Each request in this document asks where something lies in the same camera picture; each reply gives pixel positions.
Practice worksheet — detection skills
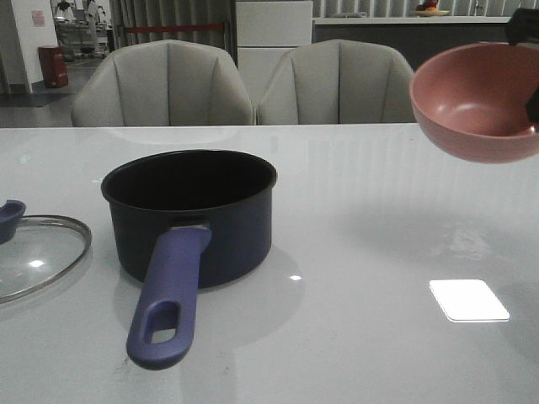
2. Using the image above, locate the metal shelving rack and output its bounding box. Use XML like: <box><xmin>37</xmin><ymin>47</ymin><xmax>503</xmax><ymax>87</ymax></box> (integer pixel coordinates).
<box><xmin>50</xmin><ymin>0</ymin><xmax>115</xmax><ymax>62</ymax></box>

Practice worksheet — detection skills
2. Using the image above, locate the glass lid with blue knob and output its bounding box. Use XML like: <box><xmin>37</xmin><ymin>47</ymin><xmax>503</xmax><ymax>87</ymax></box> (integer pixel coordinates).
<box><xmin>1</xmin><ymin>199</ymin><xmax>92</xmax><ymax>304</ymax></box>

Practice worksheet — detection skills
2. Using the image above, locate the fruit plate on counter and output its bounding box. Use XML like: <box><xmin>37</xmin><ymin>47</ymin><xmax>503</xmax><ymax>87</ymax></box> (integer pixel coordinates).
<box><xmin>410</xmin><ymin>0</ymin><xmax>450</xmax><ymax>18</ymax></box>

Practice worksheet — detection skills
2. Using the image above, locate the red bin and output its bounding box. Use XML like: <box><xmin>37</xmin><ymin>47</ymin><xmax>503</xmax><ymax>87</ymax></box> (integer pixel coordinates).
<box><xmin>38</xmin><ymin>45</ymin><xmax>69</xmax><ymax>88</ymax></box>

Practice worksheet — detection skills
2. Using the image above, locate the left grey upholstered chair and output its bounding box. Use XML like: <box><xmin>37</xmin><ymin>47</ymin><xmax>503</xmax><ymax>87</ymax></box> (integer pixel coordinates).
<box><xmin>71</xmin><ymin>40</ymin><xmax>255</xmax><ymax>127</ymax></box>

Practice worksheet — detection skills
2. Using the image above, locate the pink wall notice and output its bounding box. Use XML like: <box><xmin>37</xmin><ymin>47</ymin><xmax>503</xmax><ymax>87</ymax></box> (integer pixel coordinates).
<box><xmin>31</xmin><ymin>10</ymin><xmax>45</xmax><ymax>27</ymax></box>

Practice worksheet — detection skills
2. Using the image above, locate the pink bowl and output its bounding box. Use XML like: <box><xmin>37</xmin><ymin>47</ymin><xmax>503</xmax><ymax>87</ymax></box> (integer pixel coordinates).
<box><xmin>409</xmin><ymin>42</ymin><xmax>538</xmax><ymax>163</ymax></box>

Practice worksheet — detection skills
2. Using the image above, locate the right grey upholstered chair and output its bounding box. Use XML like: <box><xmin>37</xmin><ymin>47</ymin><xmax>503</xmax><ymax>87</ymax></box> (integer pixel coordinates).
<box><xmin>256</xmin><ymin>40</ymin><xmax>414</xmax><ymax>125</ymax></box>

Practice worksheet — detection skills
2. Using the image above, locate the dark blue saucepan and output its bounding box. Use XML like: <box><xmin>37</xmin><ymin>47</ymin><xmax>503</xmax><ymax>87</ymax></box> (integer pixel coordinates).
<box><xmin>101</xmin><ymin>150</ymin><xmax>277</xmax><ymax>370</ymax></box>

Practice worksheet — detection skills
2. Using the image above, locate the white drawer cabinet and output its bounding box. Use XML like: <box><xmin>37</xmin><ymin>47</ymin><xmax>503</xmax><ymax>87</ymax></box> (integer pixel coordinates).
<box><xmin>236</xmin><ymin>1</ymin><xmax>313</xmax><ymax>105</ymax></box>

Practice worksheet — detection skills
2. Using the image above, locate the red barrier tape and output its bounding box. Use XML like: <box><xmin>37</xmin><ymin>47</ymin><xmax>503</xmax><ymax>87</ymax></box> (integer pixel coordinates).
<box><xmin>124</xmin><ymin>23</ymin><xmax>227</xmax><ymax>34</ymax></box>

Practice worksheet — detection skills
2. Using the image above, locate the grey upholstered chair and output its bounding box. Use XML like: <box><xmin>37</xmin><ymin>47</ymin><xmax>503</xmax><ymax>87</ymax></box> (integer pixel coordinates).
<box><xmin>71</xmin><ymin>40</ymin><xmax>255</xmax><ymax>127</ymax></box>
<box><xmin>256</xmin><ymin>40</ymin><xmax>414</xmax><ymax>125</ymax></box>

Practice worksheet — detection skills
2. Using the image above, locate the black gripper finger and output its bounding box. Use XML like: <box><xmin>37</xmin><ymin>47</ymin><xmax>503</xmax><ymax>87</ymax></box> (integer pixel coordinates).
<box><xmin>504</xmin><ymin>8</ymin><xmax>539</xmax><ymax>45</ymax></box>
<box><xmin>526</xmin><ymin>87</ymin><xmax>539</xmax><ymax>125</ymax></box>

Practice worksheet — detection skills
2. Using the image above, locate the dark grey sideboard counter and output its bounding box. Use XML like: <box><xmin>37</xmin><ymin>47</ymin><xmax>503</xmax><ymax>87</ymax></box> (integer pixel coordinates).
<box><xmin>312</xmin><ymin>16</ymin><xmax>509</xmax><ymax>68</ymax></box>

